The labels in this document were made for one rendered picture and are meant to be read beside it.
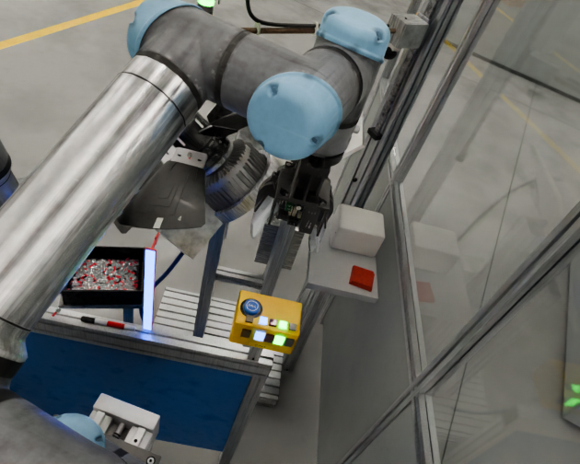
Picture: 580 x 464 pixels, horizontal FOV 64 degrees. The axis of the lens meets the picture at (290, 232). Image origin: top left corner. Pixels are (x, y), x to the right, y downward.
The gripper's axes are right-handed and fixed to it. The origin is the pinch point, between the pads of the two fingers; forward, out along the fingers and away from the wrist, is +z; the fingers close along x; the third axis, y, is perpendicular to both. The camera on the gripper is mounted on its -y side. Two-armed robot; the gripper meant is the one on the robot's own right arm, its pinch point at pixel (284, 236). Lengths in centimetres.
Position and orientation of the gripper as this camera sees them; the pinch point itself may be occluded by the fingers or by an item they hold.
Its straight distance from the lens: 73.4
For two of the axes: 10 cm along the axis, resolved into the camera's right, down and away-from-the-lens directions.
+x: 9.7, 2.3, 1.0
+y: -0.9, 7.0, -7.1
